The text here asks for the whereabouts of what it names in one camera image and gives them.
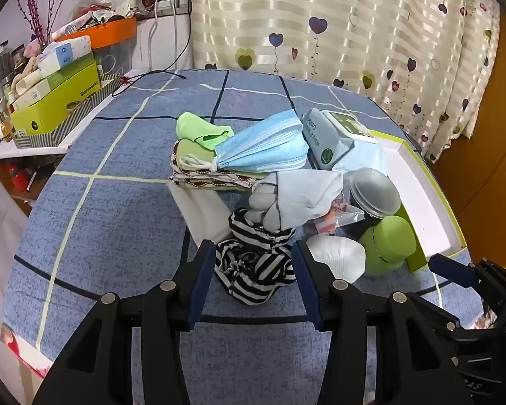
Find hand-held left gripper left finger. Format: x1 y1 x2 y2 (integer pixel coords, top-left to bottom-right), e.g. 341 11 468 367
31 240 217 405

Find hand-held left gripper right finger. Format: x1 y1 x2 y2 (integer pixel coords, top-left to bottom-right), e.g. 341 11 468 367
292 240 475 405

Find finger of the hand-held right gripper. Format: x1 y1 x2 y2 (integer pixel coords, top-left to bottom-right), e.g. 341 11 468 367
428 253 496 294

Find white knit cloth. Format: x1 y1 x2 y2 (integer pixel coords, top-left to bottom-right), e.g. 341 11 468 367
306 235 367 283

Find black white striped sock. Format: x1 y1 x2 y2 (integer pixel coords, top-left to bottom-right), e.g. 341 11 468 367
229 209 297 247
214 238 298 306

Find white gauze cloth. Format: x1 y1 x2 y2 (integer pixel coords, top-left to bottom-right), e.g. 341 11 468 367
169 181 232 245

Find green white cardboard box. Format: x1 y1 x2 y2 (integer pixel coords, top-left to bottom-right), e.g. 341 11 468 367
369 129 468 273

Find light blue grey-toed sock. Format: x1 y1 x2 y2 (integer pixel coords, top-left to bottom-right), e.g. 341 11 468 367
247 170 344 233

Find blue face mask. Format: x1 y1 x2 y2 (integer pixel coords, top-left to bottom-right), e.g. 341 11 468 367
181 110 309 173

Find green sock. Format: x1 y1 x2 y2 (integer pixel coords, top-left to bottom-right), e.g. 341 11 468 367
176 112 234 151

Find green plush cylinder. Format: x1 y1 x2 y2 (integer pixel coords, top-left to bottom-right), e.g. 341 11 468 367
358 215 418 277

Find clear plastic packet orange contents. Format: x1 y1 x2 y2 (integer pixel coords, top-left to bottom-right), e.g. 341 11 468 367
310 194 365 235

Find blue plaid bedsheet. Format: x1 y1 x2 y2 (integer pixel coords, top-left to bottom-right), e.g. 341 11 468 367
0 69 494 405

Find round container clear lid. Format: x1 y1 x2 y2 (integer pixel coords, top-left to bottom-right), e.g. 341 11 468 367
348 168 402 220

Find wooden wardrobe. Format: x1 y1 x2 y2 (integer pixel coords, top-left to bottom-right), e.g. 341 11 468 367
426 8 506 279

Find green rabbit towel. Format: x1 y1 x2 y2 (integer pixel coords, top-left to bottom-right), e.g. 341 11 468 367
170 139 271 192

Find wet wipes pack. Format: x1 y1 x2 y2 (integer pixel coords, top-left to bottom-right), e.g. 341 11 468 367
301 107 389 173

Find black white striped box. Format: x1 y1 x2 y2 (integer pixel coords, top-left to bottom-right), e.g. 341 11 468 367
15 74 124 149

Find pink printed cloth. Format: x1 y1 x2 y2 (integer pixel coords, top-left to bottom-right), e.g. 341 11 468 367
0 322 53 379

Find red item under shelf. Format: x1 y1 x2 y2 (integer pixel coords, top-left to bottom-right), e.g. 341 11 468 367
6 164 30 192

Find white shelf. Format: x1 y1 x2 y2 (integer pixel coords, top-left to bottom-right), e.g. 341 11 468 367
0 93 125 162

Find lime green cardboard box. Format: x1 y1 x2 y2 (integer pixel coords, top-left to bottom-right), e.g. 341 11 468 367
9 61 103 136

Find long white box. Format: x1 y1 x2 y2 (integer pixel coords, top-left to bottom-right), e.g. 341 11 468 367
9 53 97 112

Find orange tray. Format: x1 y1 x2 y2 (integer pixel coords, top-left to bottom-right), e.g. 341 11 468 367
53 17 138 50

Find white blue tissue pack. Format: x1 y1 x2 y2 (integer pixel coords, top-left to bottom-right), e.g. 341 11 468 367
37 35 92 73

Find heart print curtain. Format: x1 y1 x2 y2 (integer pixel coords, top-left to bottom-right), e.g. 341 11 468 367
188 0 502 165

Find dark jar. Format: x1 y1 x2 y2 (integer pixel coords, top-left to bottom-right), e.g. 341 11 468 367
0 41 14 87

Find purple flower branches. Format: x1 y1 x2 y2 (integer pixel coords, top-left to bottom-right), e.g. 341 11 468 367
12 0 70 47

